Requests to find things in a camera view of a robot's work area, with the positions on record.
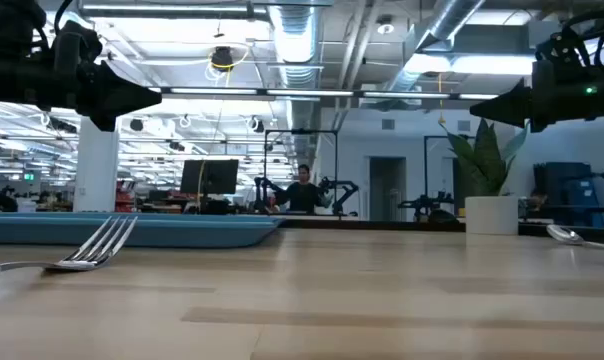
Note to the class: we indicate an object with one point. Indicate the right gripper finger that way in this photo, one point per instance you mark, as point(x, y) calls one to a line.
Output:
point(514, 116)
point(514, 100)

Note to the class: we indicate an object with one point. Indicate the black background robot arm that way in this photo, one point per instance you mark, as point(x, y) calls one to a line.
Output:
point(262, 192)
point(344, 192)

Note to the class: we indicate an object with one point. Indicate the green snake plant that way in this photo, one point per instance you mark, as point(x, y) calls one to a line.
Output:
point(482, 160)

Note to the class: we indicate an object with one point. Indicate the white plant pot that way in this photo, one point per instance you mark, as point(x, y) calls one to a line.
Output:
point(492, 215)

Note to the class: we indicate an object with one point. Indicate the grey door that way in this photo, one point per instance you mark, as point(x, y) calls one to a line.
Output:
point(387, 189)

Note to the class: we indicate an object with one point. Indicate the white square pillar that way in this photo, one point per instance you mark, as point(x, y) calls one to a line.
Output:
point(96, 170)

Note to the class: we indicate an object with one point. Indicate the black computer monitor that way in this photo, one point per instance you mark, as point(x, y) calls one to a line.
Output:
point(209, 176)

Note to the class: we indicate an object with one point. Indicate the silver ceiling air duct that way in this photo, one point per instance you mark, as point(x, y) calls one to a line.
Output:
point(296, 35)

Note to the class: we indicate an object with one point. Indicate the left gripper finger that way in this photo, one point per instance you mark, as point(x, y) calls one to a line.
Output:
point(114, 110)
point(114, 85)

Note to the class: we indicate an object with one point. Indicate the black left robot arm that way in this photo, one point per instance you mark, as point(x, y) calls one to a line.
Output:
point(12, 75)

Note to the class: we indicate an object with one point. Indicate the black background gantry frame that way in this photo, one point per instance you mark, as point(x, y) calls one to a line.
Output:
point(302, 131)

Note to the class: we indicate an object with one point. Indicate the blue storage bins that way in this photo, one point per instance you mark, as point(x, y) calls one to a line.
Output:
point(567, 192)

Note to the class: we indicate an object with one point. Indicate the person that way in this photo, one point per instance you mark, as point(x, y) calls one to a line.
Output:
point(302, 195)

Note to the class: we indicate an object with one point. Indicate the black hanging ceiling device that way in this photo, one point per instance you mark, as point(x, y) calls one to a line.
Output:
point(222, 57)

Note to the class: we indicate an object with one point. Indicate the blue plastic tray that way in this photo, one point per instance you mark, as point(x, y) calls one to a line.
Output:
point(182, 232)

